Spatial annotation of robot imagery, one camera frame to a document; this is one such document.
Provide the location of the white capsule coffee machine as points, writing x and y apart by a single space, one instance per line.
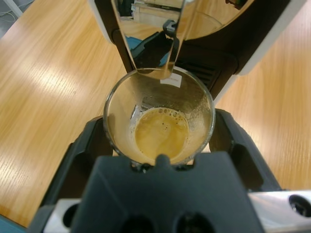
218 36

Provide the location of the teal plastic tray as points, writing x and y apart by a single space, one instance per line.
8 224

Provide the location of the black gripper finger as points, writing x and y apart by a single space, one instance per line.
243 150
73 165

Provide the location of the clear drinking glass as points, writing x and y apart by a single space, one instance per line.
159 121

